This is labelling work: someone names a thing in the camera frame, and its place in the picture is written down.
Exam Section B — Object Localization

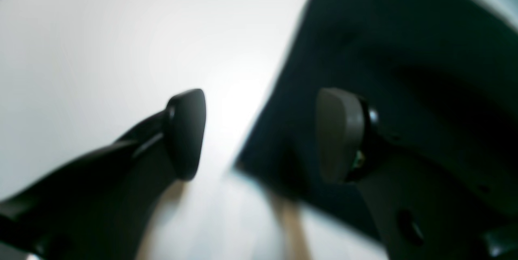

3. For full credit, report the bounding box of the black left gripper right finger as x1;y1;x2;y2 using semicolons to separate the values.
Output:
316;87;517;260

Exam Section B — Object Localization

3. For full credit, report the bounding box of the black T-shirt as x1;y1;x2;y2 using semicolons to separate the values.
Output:
236;0;517;241

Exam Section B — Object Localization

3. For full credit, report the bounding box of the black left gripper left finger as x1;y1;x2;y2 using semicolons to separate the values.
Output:
1;89;206;260

